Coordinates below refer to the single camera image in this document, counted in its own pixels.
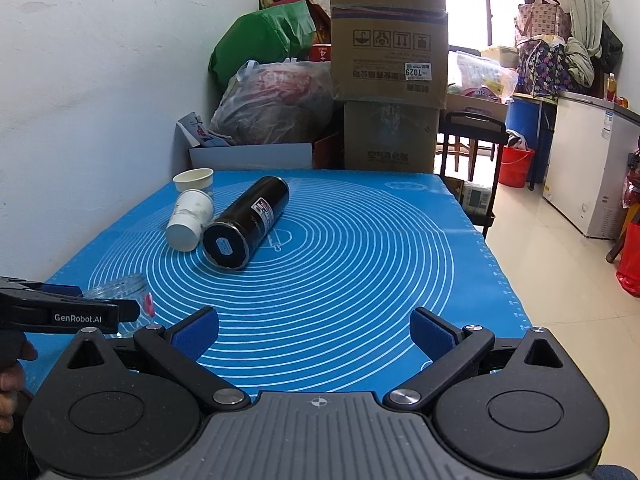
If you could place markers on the person's left hand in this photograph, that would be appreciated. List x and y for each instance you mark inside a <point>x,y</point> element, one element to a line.
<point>12,382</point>

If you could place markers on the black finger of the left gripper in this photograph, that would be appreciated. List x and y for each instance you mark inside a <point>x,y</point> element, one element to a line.
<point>35,307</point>

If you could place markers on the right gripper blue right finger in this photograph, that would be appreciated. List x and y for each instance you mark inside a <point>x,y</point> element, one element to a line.
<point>455,354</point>

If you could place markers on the white flat box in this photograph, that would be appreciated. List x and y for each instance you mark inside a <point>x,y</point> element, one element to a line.
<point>254,157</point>

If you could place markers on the black metal cart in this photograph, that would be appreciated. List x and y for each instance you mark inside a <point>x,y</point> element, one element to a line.
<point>475,128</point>

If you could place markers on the blue plastic barrel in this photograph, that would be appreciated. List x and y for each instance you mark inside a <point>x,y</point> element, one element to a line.
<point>524,116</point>

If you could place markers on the white printed paper cup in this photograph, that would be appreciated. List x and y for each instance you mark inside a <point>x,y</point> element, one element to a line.
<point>193,210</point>

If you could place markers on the clear bag with red contents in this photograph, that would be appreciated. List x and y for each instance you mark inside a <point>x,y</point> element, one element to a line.
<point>286,102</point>

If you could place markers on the black cylindrical thermos bottle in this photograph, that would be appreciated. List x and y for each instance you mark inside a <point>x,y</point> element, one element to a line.
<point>231,240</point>

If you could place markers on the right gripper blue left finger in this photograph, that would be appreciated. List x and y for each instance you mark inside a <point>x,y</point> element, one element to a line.
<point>173,354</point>

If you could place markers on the red bag on floor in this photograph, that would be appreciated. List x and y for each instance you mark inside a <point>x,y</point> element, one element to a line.
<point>628,271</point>

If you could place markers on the blue silicone baking mat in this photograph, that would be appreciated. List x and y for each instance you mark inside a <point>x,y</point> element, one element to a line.
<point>324,304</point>

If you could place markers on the white chest freezer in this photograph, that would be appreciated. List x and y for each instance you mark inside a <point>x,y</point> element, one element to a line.
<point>591,143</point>

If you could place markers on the large upper cardboard box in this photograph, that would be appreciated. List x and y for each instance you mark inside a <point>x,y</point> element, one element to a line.
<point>390,51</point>

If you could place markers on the green plastic bag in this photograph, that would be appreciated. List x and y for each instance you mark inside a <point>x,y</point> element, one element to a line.
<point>265,36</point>

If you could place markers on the purple patterned bag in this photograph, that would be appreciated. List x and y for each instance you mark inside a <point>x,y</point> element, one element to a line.
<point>542,69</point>

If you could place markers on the lower cardboard box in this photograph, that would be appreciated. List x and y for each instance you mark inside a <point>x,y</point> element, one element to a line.
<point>390,137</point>

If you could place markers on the blue yellow paper cup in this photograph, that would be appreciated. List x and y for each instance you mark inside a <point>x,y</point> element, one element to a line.
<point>195,179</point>

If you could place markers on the clear glass jar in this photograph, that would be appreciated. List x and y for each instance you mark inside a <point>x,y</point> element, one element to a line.
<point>133,287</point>

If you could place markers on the red plastic bucket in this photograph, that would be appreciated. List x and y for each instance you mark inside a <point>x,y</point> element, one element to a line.
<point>514,167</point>

